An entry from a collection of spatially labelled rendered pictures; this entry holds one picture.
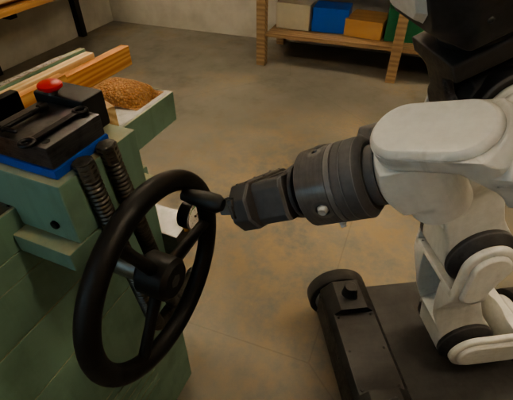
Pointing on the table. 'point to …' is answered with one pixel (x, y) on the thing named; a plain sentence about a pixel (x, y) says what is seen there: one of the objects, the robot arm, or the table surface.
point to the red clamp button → (49, 85)
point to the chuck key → (21, 118)
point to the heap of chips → (127, 92)
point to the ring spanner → (51, 128)
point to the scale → (25, 73)
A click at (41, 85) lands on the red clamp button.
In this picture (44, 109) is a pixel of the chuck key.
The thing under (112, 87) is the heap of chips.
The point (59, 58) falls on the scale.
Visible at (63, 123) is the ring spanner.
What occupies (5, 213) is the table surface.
